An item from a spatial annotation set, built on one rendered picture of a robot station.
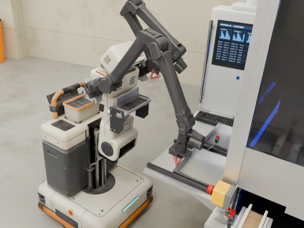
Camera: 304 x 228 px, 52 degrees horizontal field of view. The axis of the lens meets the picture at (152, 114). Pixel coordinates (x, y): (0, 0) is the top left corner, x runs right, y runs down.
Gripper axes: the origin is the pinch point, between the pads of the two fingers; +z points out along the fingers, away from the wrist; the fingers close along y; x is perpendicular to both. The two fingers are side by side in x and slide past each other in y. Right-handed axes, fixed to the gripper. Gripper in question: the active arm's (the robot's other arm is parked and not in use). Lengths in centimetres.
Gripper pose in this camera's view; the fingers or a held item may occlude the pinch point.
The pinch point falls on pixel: (177, 164)
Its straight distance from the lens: 160.4
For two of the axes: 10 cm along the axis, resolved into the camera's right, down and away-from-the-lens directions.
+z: -1.5, 8.6, 4.9
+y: 8.3, 3.8, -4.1
